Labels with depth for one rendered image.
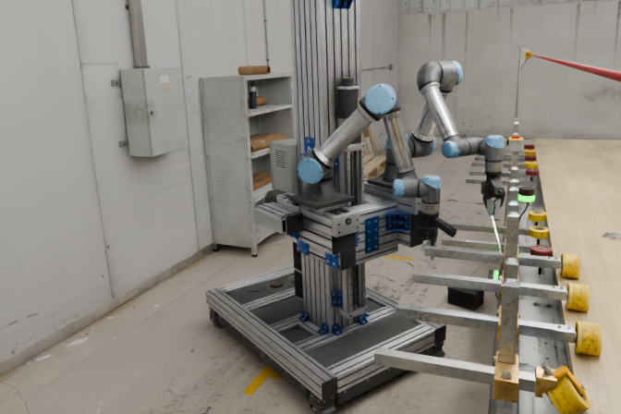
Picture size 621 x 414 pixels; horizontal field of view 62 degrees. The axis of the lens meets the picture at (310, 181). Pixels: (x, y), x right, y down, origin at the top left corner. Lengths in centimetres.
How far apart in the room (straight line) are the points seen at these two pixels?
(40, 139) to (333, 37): 184
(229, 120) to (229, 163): 37
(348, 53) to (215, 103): 205
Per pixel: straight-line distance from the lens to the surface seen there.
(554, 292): 176
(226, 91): 440
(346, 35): 262
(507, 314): 128
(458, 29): 1016
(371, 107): 210
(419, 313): 155
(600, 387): 146
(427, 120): 267
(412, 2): 1037
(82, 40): 369
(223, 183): 457
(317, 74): 256
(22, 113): 338
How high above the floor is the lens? 166
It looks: 13 degrees down
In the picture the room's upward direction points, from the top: 2 degrees counter-clockwise
